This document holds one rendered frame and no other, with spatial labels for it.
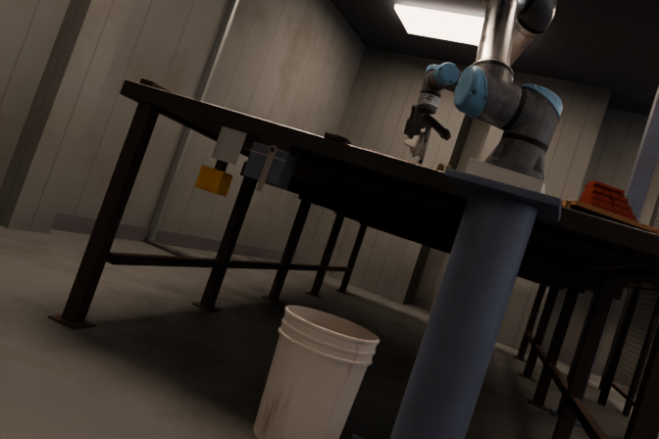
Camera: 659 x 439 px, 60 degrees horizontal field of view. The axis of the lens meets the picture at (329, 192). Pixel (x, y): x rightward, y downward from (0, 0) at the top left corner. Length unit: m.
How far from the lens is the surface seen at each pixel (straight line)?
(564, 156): 6.78
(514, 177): 1.42
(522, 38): 1.87
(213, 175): 1.99
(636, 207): 3.84
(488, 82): 1.45
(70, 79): 3.87
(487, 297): 1.41
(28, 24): 3.88
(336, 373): 1.65
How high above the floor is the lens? 0.65
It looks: 3 degrees up
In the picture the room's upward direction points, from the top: 19 degrees clockwise
